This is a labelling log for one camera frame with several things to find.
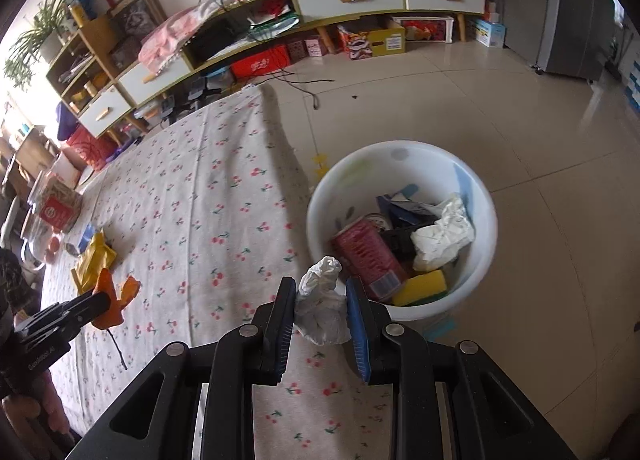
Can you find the dented red drink can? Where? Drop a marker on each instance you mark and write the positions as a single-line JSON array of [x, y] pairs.
[[365, 250]]

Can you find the white plastic bucket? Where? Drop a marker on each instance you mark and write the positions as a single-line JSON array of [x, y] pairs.
[[350, 174]]

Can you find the orange peel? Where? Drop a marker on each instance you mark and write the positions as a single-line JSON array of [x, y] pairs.
[[125, 292]]

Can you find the clear plastic storage boxes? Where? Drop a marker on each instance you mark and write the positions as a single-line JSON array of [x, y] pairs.
[[195, 94]]

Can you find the yellow wrapper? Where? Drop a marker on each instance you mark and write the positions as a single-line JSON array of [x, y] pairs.
[[95, 260]]

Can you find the yellow printed carton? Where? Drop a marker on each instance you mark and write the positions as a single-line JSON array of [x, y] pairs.
[[375, 42]]

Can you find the clear glass pitcher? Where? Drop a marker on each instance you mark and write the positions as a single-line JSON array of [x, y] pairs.
[[35, 240]]

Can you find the yellow sponge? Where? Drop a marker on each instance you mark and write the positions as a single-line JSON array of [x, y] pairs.
[[420, 285]]

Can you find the person's left hand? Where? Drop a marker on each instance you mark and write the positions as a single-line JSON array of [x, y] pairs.
[[50, 400]]

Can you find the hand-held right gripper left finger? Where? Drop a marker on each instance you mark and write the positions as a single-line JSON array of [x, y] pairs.
[[280, 330]]

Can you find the green potted plant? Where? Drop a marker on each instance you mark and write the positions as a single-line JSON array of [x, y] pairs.
[[40, 32]]

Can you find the cherry print tablecloth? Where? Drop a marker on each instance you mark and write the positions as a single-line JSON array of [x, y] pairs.
[[200, 190]]

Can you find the red flat box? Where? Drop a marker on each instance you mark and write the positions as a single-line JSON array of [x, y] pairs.
[[257, 64]]

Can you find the glass jar with red label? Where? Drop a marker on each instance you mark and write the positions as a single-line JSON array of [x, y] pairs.
[[55, 212]]

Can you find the pink cloth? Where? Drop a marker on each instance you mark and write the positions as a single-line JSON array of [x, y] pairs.
[[170, 32]]

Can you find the white tissue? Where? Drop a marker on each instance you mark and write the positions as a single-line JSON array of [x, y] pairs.
[[320, 315]]

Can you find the purple cloth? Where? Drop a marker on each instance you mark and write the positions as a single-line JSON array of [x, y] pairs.
[[67, 122]]

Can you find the blue and white box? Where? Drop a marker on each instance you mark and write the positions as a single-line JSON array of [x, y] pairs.
[[490, 32]]

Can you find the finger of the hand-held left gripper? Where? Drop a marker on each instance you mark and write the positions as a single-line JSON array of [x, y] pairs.
[[90, 318], [85, 302]]

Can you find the grey metal refrigerator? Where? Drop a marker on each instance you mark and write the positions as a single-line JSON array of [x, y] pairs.
[[565, 14]]

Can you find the wooden open shelf cabinet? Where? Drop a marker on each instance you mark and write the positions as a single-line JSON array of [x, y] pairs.
[[100, 64]]

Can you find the red bag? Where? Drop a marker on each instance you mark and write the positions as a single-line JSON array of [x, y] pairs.
[[87, 147]]

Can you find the pale paper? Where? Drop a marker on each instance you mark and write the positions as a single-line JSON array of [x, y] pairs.
[[442, 235]]

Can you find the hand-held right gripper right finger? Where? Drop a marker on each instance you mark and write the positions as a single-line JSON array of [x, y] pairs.
[[357, 330]]

